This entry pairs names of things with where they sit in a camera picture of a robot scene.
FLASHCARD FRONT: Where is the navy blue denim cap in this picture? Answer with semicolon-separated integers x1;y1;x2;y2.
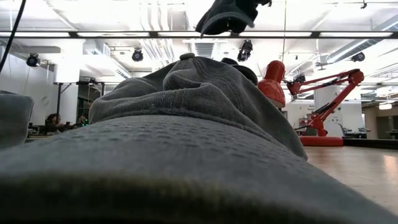
220;57;259;86

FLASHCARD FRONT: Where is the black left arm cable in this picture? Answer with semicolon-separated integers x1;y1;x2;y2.
0;0;27;74

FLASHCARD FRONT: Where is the black ceiling spotlight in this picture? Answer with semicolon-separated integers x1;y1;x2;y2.
351;51;366;63
25;53;41;68
131;48;144;63

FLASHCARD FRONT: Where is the black overhead camera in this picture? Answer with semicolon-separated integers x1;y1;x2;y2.
236;39;254;62

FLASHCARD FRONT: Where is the dark grey baseball cap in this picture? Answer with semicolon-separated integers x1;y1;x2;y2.
195;0;273;37

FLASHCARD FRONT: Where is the red desk lamp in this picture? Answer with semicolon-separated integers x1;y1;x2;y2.
257;60;365;147

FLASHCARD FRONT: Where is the black background rack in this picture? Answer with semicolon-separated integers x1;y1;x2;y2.
52;80;106;125

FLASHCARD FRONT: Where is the thin hanging rod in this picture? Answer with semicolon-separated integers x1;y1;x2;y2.
281;0;287;63

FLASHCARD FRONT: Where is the black overhead beam with lights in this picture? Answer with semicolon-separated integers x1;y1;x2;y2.
0;30;398;40

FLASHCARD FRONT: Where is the grey office chair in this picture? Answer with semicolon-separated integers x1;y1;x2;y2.
338;123;371;139

